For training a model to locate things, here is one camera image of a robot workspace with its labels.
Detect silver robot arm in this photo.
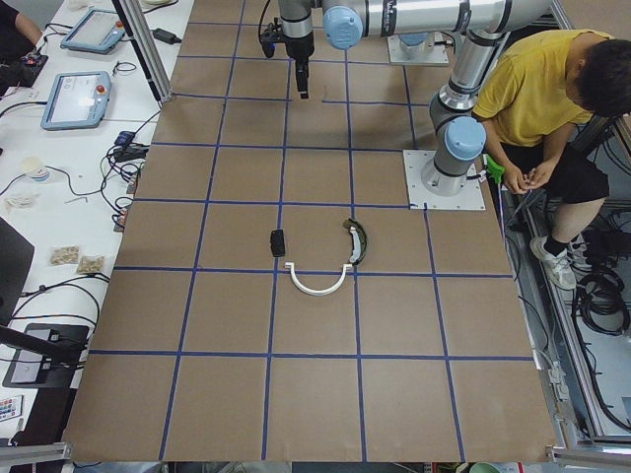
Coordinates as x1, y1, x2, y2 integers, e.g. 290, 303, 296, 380
257, 1, 550, 196

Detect aluminium frame post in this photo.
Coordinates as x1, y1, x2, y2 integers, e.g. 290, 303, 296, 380
111, 0, 173, 104

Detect blue teach pendant far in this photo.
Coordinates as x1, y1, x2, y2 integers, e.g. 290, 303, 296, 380
60, 8, 125, 54

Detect white paper cup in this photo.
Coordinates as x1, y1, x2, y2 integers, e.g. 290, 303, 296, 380
21, 156, 50, 182

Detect blue teach pendant near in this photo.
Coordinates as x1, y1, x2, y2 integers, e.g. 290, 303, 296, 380
40, 71, 111, 131

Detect black rectangular plastic part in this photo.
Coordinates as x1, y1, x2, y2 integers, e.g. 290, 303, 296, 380
270, 229, 286, 257

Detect bag of small parts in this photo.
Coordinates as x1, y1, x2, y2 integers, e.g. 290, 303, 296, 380
48, 245, 81, 266

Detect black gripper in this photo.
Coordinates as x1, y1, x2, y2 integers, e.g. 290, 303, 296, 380
260, 17, 315, 100

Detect blue teach pendant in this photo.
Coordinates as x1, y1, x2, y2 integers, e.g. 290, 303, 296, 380
40, 71, 111, 131
60, 8, 125, 54

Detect person in yellow shirt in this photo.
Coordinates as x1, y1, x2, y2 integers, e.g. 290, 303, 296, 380
472, 29, 630, 291

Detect black power adapter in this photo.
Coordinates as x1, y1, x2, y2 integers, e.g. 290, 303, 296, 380
152, 28, 181, 44

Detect coiled black cables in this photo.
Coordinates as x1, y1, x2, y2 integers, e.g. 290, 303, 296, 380
574, 268, 631, 339

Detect green curved brake shoe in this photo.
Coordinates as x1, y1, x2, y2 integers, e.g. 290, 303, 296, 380
342, 218, 369, 266

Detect green plastic clip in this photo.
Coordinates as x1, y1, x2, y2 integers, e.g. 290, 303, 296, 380
483, 154, 505, 185

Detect white curved plastic arc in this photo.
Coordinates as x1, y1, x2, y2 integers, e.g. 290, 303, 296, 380
284, 261, 353, 297

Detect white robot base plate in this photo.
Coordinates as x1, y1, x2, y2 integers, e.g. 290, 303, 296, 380
402, 150, 486, 212

